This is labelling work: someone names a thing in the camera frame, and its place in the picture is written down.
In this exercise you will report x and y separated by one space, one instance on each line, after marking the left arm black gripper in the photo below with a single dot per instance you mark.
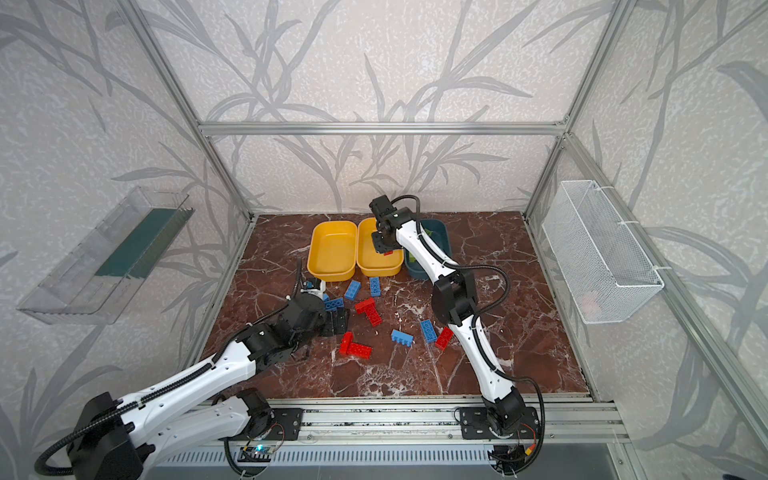
338 320

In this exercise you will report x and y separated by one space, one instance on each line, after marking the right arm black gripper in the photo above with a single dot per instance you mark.
383 241

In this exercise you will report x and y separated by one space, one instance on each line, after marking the red brick underside up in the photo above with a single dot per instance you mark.
373 316

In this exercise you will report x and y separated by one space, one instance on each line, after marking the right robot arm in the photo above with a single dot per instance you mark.
454 302

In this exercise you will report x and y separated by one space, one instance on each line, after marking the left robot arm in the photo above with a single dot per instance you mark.
121 438

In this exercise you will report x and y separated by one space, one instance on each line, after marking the blue brick underside up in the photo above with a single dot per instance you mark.
334 304

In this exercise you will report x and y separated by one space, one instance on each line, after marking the red brick beside bottom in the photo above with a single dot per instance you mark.
346 341

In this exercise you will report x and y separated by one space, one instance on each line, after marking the blue brick studs up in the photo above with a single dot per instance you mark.
352 290

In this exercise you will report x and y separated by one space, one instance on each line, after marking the red brick bottom edge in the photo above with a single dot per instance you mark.
359 351

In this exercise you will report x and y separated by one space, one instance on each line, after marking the middle yellow plastic bin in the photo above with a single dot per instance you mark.
372 263

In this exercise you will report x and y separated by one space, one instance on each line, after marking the yellow plastic bin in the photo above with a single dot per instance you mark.
333 251
372 263

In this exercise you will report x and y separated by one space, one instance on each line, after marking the teal plastic bin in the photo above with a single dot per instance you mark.
437 231

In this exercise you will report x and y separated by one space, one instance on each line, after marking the blue brick near bin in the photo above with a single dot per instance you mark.
375 287

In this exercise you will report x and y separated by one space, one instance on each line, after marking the left yellow plastic bin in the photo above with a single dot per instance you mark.
333 251

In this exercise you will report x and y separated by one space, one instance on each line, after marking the light blue brick on side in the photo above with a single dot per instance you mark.
402 338

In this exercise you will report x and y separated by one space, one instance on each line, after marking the blue brick centre right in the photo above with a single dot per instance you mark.
428 331

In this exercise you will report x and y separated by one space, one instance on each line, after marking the green circuit board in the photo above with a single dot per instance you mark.
256 453

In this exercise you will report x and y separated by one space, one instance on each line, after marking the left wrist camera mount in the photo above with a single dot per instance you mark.
315 287

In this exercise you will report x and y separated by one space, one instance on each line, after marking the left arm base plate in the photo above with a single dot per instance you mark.
286 425

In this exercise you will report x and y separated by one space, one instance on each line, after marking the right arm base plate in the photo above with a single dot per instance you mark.
474 425

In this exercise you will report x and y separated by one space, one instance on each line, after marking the white wire mesh basket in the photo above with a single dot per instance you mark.
607 272

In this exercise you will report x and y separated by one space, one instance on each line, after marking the clear plastic wall tray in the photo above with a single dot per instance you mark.
96 281

